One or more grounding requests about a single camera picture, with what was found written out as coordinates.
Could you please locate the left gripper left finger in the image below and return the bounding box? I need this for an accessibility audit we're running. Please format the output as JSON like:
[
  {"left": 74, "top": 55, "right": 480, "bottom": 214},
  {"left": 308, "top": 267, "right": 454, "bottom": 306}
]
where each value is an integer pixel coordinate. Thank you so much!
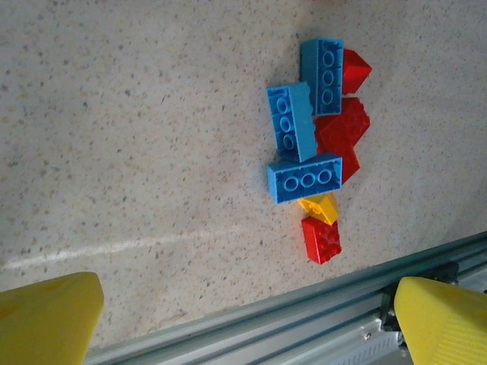
[{"left": 0, "top": 271, "right": 104, "bottom": 365}]

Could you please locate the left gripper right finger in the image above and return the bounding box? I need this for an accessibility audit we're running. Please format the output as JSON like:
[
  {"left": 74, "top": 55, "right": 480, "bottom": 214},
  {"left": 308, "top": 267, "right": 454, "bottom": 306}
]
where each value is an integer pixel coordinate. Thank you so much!
[{"left": 393, "top": 276, "right": 487, "bottom": 365}]

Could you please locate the red lego brick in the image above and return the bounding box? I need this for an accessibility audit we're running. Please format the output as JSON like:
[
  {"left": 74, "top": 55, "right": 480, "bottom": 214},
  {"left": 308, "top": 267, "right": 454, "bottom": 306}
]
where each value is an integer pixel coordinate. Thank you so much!
[
  {"left": 341, "top": 48, "right": 374, "bottom": 96},
  {"left": 314, "top": 97, "right": 372, "bottom": 155},
  {"left": 340, "top": 146, "right": 361, "bottom": 186},
  {"left": 301, "top": 215, "right": 342, "bottom": 265}
]

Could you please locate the yellow lego brick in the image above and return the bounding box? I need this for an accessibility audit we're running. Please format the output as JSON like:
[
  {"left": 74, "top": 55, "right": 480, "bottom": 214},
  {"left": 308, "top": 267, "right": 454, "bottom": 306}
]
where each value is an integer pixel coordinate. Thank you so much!
[{"left": 298, "top": 192, "right": 339, "bottom": 226}]

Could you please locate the blue lego brick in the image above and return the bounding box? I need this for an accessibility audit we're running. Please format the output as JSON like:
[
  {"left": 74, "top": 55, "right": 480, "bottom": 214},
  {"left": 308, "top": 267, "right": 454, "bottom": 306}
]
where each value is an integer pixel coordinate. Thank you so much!
[
  {"left": 265, "top": 81, "right": 319, "bottom": 163},
  {"left": 266, "top": 151, "right": 344, "bottom": 206},
  {"left": 300, "top": 37, "right": 345, "bottom": 117}
]

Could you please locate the aluminium front frame rail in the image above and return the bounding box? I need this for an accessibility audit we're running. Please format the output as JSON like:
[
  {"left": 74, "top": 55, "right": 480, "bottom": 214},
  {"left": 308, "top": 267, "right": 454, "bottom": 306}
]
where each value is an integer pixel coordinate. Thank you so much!
[{"left": 83, "top": 230, "right": 487, "bottom": 365}]

